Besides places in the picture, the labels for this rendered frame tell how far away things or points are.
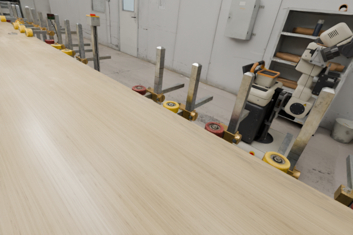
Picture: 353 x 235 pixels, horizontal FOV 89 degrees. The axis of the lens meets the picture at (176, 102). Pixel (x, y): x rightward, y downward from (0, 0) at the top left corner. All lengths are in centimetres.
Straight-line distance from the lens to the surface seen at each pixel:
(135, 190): 52
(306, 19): 337
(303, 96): 175
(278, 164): 71
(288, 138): 108
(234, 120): 83
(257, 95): 166
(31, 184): 59
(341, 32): 170
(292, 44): 338
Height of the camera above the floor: 131
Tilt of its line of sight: 27 degrees down
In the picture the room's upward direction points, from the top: 8 degrees clockwise
